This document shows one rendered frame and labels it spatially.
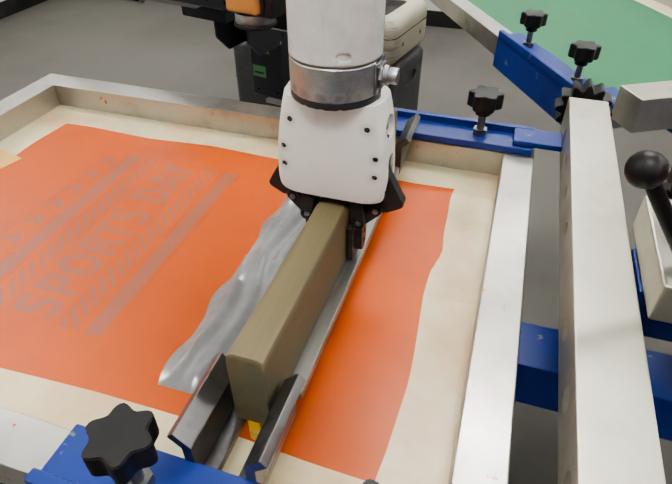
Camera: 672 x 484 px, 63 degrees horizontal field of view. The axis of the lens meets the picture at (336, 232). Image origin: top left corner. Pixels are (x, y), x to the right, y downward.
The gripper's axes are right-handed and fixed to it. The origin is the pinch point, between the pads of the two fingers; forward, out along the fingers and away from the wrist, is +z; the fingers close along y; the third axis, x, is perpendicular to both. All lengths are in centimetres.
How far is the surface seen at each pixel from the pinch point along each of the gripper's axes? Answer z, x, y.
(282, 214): 5.5, -7.9, 9.3
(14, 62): 101, -226, 291
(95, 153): 5.9, -13.9, 40.7
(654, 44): 6, -86, -41
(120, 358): 6.1, 16.4, 15.4
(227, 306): 5.4, 8.1, 8.7
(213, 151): 5.9, -19.6, 24.8
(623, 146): 101, -230, -75
